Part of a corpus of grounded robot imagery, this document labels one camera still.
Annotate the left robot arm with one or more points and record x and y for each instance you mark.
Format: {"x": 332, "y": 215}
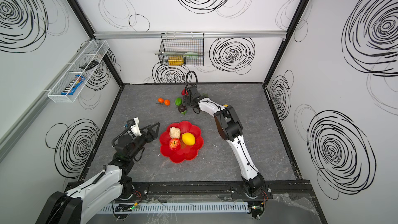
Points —
{"x": 79, "y": 204}

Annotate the orange tangerine right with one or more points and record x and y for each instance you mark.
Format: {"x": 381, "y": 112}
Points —
{"x": 167, "y": 102}

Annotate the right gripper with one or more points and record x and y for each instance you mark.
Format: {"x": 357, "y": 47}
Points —
{"x": 189, "y": 98}

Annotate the aluminium wall rail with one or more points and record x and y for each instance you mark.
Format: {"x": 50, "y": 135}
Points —
{"x": 19, "y": 128}
{"x": 189, "y": 34}

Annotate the white slotted cable duct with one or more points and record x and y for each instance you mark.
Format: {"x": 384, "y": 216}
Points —
{"x": 176, "y": 208}

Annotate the black wire wall basket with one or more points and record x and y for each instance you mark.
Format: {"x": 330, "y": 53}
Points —
{"x": 192, "y": 49}

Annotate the black remote control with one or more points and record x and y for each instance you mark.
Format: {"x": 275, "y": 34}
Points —
{"x": 90, "y": 65}

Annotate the dark purple mangosteen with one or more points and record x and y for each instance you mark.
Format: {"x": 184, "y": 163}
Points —
{"x": 182, "y": 109}

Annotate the white wire wall shelf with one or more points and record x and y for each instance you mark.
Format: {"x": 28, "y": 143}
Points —
{"x": 96, "y": 78}

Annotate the aluminium wall rail left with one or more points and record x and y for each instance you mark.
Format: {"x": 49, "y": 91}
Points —
{"x": 19, "y": 128}

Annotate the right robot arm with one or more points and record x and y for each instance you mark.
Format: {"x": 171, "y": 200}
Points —
{"x": 231, "y": 130}

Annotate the blue candy packet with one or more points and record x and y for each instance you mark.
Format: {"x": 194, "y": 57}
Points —
{"x": 75, "y": 83}

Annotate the green lime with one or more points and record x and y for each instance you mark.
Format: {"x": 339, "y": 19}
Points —
{"x": 178, "y": 101}

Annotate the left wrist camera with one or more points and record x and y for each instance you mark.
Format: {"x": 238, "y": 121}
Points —
{"x": 132, "y": 127}

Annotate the red flower-shaped fruit bowl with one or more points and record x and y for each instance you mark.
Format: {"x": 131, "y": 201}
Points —
{"x": 181, "y": 152}

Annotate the large yellow lemon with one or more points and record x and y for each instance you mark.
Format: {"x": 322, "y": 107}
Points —
{"x": 188, "y": 139}

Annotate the red apple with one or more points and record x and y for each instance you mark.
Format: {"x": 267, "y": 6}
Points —
{"x": 175, "y": 144}

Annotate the aluminium wall rail back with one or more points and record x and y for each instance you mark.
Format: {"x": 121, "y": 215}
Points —
{"x": 189, "y": 34}

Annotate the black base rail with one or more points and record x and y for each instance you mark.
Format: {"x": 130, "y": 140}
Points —
{"x": 227, "y": 190}

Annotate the yellow sponge in basket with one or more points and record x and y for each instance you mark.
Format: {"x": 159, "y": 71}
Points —
{"x": 176, "y": 61}

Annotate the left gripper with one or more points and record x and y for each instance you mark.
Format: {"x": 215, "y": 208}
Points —
{"x": 147, "y": 132}

